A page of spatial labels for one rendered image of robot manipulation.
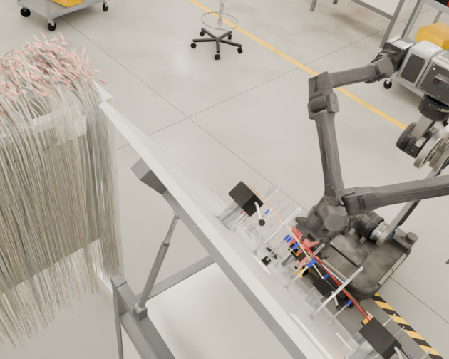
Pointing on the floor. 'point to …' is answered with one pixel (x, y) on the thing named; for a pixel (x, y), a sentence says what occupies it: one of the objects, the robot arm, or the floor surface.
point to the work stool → (219, 36)
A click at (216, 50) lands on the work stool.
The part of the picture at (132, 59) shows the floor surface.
